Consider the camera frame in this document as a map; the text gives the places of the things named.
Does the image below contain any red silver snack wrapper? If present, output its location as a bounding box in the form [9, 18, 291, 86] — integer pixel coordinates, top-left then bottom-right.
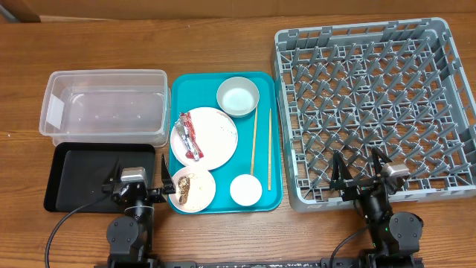
[174, 112, 204, 162]

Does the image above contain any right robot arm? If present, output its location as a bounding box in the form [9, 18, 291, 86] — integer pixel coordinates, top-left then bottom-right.
[329, 147, 424, 267]

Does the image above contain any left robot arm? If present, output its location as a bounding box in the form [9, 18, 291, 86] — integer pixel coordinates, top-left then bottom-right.
[102, 157, 176, 267]

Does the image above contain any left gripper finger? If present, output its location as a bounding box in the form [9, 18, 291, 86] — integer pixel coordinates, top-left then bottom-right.
[103, 159, 121, 185]
[161, 154, 176, 194]

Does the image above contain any grey dishwasher rack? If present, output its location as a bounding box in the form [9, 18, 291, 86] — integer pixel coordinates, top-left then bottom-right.
[274, 17, 475, 212]

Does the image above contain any small pink bowl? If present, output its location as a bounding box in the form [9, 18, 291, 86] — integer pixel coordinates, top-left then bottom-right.
[169, 166, 216, 213]

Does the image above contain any brown food scrap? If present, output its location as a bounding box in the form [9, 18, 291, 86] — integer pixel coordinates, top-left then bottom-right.
[178, 175, 192, 205]

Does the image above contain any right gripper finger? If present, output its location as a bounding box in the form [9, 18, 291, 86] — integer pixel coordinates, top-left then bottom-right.
[331, 150, 353, 183]
[371, 147, 392, 177]

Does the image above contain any clear plastic waste bin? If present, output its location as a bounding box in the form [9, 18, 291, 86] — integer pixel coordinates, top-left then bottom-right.
[39, 69, 171, 147]

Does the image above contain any large white plate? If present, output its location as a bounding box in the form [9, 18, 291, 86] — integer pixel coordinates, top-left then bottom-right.
[170, 107, 238, 170]

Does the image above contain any black food waste tray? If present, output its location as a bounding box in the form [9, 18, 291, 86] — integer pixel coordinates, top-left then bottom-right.
[43, 142, 155, 212]

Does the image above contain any grey bowl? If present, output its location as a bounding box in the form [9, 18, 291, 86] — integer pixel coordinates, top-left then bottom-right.
[216, 77, 260, 118]

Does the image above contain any left wooden chopstick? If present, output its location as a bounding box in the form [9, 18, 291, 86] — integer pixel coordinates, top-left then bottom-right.
[250, 106, 258, 176]

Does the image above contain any white cup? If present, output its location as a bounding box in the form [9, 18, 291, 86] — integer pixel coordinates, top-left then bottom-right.
[230, 174, 263, 206]

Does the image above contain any teal serving tray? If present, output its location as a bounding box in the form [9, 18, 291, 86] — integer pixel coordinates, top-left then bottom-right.
[171, 71, 283, 214]

